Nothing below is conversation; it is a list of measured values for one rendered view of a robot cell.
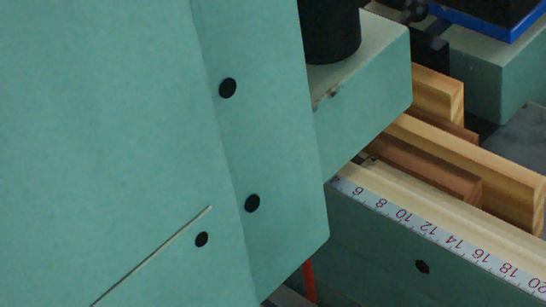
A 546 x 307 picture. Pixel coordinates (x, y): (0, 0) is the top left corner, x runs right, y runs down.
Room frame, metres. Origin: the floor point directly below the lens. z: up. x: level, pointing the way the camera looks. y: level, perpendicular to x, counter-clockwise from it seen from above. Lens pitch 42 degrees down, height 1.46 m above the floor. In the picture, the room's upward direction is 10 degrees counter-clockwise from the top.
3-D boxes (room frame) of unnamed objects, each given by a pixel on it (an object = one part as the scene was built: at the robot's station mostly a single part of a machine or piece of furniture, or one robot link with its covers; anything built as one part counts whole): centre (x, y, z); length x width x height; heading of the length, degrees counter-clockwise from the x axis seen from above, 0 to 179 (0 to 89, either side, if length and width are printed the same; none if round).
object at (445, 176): (0.58, -0.05, 0.92); 0.23 x 0.02 x 0.04; 41
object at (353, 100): (0.55, -0.03, 0.99); 0.14 x 0.07 x 0.09; 131
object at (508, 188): (0.57, -0.09, 0.93); 0.24 x 0.01 x 0.06; 41
